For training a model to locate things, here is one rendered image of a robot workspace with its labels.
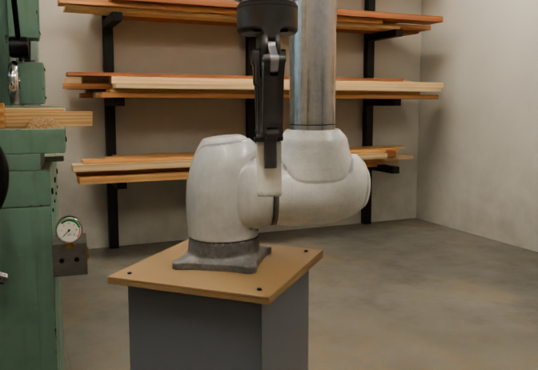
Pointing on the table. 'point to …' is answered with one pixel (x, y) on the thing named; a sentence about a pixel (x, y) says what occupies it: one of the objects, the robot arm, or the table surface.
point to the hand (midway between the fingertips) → (269, 168)
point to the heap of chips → (42, 123)
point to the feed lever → (16, 45)
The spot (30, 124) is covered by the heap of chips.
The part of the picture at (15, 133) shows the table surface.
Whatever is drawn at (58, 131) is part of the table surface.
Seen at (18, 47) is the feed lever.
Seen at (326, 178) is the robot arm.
